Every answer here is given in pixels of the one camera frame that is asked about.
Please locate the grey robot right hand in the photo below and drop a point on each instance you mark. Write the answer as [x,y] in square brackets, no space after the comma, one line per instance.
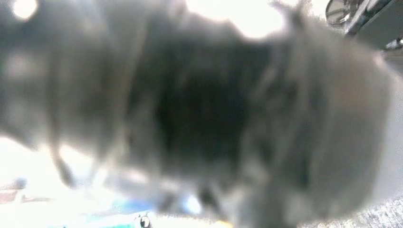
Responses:
[252,126]

